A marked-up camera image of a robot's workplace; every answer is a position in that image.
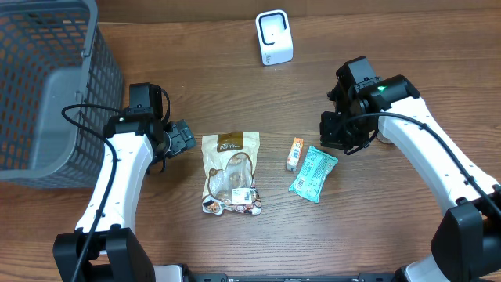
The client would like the green lid jar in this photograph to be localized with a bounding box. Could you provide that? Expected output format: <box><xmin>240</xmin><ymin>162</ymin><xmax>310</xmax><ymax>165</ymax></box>
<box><xmin>377</xmin><ymin>132</ymin><xmax>393</xmax><ymax>144</ymax></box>

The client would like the beige snack bag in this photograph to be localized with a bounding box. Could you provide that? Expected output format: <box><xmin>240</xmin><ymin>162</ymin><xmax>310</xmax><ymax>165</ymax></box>
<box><xmin>201</xmin><ymin>132</ymin><xmax>262</xmax><ymax>215</ymax></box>

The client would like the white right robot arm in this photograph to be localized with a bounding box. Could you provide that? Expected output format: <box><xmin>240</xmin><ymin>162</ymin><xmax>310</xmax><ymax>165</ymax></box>
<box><xmin>320</xmin><ymin>56</ymin><xmax>500</xmax><ymax>281</ymax></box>

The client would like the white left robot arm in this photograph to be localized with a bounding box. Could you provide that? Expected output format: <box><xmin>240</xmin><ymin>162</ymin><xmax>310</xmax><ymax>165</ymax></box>
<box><xmin>52</xmin><ymin>82</ymin><xmax>196</xmax><ymax>281</ymax></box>

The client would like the white barcode scanner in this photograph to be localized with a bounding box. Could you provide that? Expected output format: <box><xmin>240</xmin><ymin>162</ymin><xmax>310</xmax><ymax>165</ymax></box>
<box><xmin>255</xmin><ymin>9</ymin><xmax>294</xmax><ymax>66</ymax></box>

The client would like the teal wet wipes pack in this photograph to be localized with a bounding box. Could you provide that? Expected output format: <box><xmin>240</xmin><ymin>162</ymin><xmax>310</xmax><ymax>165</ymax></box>
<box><xmin>289</xmin><ymin>146</ymin><xmax>338</xmax><ymax>204</ymax></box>

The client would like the orange Kleenex tissue pack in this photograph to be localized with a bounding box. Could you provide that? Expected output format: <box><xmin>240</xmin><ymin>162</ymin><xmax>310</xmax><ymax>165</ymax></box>
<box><xmin>286</xmin><ymin>137</ymin><xmax>304</xmax><ymax>172</ymax></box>

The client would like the grey plastic basket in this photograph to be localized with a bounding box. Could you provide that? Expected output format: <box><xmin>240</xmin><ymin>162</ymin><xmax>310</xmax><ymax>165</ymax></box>
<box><xmin>1</xmin><ymin>0</ymin><xmax>124</xmax><ymax>188</ymax></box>

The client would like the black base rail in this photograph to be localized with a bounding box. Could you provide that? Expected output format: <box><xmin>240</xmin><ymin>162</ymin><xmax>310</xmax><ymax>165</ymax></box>
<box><xmin>183</xmin><ymin>273</ymin><xmax>404</xmax><ymax>282</ymax></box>

